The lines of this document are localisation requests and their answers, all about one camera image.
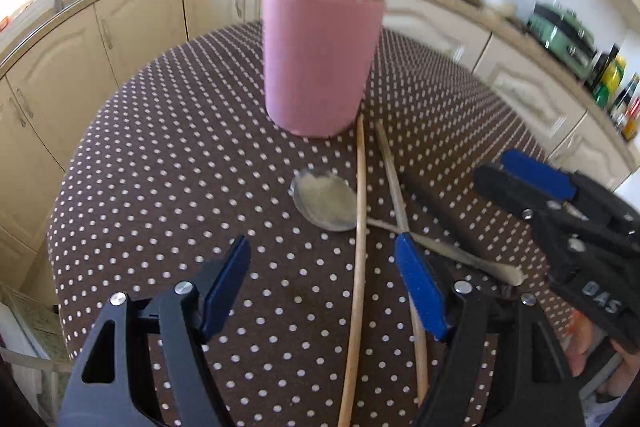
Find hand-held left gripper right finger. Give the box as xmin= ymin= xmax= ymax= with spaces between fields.
xmin=395 ymin=232 xmax=585 ymax=427

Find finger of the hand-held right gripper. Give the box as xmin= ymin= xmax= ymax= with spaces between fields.
xmin=502 ymin=149 xmax=640 ymax=233
xmin=472 ymin=164 xmax=640 ymax=353

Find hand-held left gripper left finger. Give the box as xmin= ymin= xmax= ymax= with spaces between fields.
xmin=59 ymin=234 xmax=252 ymax=427

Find wooden chopstick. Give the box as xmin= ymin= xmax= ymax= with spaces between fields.
xmin=374 ymin=119 xmax=431 ymax=405
xmin=337 ymin=114 xmax=368 ymax=427

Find metal spoon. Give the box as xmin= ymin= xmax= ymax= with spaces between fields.
xmin=290 ymin=169 xmax=526 ymax=288

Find pink cup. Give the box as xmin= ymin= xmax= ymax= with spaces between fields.
xmin=261 ymin=0 xmax=386 ymax=138

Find person's right hand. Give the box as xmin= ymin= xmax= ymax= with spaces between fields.
xmin=565 ymin=312 xmax=640 ymax=400

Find group of bottles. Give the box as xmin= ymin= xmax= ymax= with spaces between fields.
xmin=591 ymin=43 xmax=640 ymax=144

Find green kitchen appliance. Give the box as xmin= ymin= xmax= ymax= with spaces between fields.
xmin=527 ymin=2 xmax=599 ymax=81

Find brown polka dot tablecloth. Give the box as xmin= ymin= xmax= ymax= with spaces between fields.
xmin=47 ymin=19 xmax=601 ymax=427

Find white chair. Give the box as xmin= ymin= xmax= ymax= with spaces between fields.
xmin=0 ymin=284 xmax=73 ymax=427

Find cream kitchen cabinets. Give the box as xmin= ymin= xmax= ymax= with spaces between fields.
xmin=0 ymin=0 xmax=636 ymax=268

